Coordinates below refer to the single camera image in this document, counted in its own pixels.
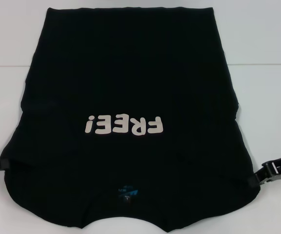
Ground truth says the black shirt with FREE print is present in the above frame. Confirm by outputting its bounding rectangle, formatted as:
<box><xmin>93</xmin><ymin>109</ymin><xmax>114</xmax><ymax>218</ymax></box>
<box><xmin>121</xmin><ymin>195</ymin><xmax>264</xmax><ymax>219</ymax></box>
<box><xmin>0</xmin><ymin>7</ymin><xmax>262</xmax><ymax>234</ymax></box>

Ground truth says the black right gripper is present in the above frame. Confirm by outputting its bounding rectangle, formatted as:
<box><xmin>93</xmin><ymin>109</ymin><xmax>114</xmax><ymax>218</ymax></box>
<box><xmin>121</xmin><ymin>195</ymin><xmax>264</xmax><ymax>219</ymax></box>
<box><xmin>251</xmin><ymin>151</ymin><xmax>281</xmax><ymax>189</ymax></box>

